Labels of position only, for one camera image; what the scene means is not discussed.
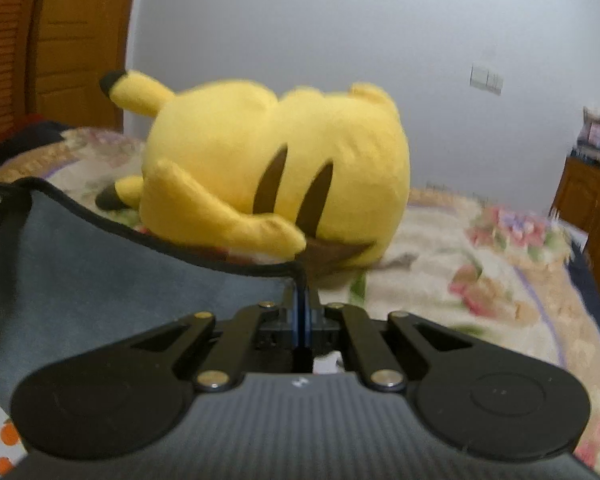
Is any wooden cabinet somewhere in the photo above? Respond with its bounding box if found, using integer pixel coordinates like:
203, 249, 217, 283
549, 155, 600, 333

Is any yellow plush toy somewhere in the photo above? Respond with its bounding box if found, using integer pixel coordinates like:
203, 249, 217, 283
95, 69, 412, 270

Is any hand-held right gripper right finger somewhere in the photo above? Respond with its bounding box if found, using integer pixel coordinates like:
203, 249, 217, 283
302, 283, 477, 393

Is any grey fabric bag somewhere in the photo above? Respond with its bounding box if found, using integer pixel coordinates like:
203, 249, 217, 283
0, 176, 312, 413

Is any dark cloth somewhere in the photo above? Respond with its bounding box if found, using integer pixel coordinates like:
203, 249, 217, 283
0, 120, 73, 175

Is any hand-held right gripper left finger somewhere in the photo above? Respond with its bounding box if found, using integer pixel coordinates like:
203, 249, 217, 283
129, 280, 303, 394

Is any white wall switch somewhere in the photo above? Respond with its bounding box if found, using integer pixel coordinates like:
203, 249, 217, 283
469, 63, 504, 96

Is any floral bed blanket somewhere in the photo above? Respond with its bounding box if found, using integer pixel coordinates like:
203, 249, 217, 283
0, 127, 600, 476

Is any wooden door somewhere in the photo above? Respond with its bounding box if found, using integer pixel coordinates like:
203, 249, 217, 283
0, 0, 142, 157

